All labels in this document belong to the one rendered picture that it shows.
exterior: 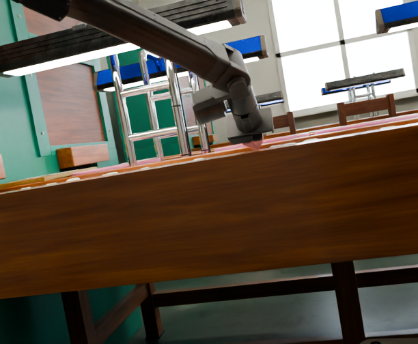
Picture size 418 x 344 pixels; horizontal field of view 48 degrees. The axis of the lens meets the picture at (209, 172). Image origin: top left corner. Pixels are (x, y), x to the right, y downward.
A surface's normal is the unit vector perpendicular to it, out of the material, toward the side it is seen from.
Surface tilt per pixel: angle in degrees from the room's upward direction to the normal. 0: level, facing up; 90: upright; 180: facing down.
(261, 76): 90
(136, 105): 90
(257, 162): 90
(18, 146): 90
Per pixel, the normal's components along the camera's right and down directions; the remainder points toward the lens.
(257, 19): -0.17, 0.09
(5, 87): 0.96, -0.15
